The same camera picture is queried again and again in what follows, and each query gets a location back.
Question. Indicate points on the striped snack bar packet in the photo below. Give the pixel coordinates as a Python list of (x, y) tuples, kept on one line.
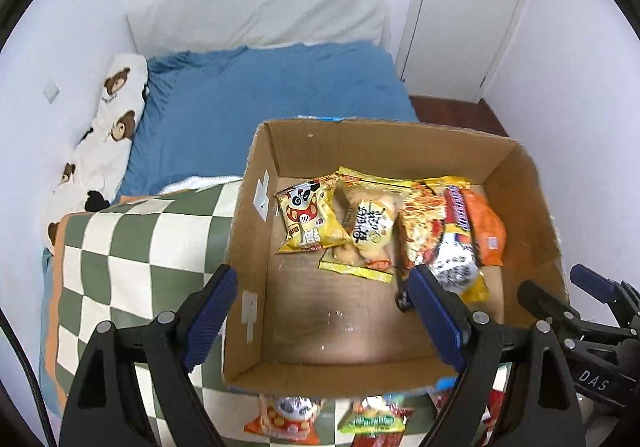
[(457, 209)]

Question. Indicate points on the white door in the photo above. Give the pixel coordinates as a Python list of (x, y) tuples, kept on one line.
[(465, 27)]

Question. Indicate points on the yellow panda snack packet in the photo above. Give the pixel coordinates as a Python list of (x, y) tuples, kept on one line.
[(310, 222)]

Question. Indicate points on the orange mushroom biscuit packet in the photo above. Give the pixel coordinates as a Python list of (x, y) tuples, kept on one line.
[(280, 422)]

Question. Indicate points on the green candy packet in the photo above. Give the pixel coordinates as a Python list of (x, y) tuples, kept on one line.
[(372, 422)]

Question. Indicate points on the green checkered blanket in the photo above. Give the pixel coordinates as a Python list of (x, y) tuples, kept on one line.
[(125, 247)]

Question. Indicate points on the blue bed sheet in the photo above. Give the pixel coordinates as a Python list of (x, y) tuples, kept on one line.
[(275, 87)]

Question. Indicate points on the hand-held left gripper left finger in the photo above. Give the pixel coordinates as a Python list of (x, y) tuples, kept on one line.
[(210, 317)]

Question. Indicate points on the dark red snack packet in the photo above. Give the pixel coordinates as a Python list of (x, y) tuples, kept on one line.
[(375, 441)]

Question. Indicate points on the bear-print pillow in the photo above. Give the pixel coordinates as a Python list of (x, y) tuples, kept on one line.
[(107, 147)]

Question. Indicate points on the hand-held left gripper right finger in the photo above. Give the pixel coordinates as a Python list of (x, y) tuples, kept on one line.
[(437, 312)]

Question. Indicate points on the cardboard box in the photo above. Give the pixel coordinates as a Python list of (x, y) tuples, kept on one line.
[(320, 317)]

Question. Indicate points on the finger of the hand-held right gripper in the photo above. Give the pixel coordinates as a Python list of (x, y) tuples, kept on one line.
[(592, 278), (550, 304)]

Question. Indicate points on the white cloth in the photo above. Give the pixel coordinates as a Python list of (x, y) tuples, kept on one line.
[(200, 183)]

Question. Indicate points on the white headboard cushion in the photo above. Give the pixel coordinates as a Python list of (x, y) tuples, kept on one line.
[(260, 12)]

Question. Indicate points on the white wall switch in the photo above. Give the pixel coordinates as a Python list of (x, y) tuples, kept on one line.
[(50, 91)]

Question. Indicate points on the yellow noodle packet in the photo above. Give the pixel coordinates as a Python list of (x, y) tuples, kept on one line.
[(420, 222)]

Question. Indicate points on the yellow bread packet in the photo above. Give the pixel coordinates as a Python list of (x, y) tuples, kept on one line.
[(372, 227)]

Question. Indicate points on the light blue blanket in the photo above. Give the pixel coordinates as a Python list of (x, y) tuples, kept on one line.
[(47, 287)]

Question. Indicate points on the orange snack packet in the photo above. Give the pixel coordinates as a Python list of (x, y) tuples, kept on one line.
[(487, 232)]

